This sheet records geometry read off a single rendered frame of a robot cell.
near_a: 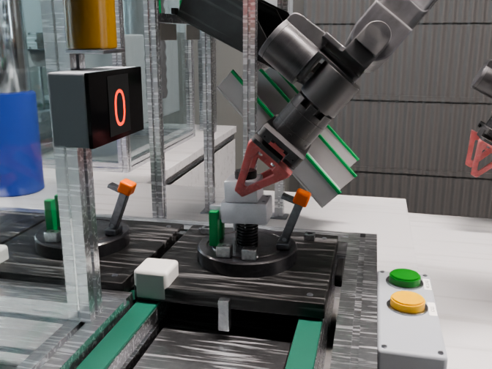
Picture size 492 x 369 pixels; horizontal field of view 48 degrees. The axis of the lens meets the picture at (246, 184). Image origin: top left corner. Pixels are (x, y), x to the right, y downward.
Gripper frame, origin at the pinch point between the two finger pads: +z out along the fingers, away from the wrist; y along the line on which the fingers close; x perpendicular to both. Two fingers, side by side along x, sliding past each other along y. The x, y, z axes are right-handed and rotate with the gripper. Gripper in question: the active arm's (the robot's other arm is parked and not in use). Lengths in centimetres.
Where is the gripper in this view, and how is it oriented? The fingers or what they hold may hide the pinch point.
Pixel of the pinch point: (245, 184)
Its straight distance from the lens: 76.2
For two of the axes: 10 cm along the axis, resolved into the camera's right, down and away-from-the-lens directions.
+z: -6.2, 7.1, 3.4
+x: 7.5, 6.6, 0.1
